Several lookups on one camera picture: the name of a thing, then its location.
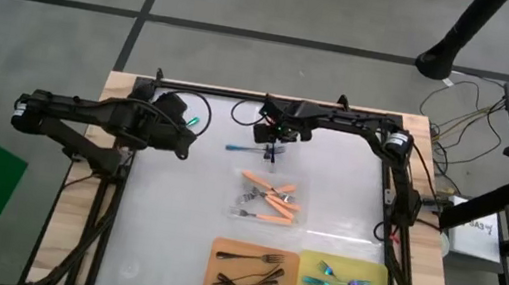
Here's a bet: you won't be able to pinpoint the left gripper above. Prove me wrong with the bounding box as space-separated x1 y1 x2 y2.
139 87 205 163

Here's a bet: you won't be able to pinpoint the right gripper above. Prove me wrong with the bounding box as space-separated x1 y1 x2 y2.
249 93 318 165

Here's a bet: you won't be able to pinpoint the orange-handled forks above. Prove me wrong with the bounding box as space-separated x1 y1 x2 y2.
222 165 314 232

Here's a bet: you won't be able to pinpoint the thick black stand pole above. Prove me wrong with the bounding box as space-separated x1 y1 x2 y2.
412 0 509 91

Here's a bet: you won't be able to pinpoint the black desk base leg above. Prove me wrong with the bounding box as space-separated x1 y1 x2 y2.
437 168 509 240

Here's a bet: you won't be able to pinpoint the white printed box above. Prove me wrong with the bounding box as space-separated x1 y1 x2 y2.
442 194 509 265

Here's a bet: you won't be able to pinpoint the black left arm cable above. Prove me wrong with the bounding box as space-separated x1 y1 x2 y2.
168 88 217 140

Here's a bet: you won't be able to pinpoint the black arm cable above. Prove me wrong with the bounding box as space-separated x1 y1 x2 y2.
168 88 217 140
228 97 272 131

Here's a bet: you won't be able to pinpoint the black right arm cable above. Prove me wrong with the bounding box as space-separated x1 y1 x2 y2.
228 97 272 131

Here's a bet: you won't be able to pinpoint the grey metal bracket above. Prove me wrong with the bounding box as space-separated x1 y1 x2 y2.
382 187 400 207

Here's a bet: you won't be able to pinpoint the floor cable bundle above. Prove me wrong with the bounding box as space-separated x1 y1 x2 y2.
411 74 509 170

